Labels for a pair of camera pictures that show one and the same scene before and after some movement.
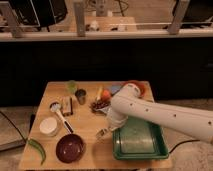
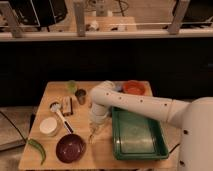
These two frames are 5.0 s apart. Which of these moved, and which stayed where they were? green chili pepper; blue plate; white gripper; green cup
Moved: white gripper
Stayed: green cup; blue plate; green chili pepper
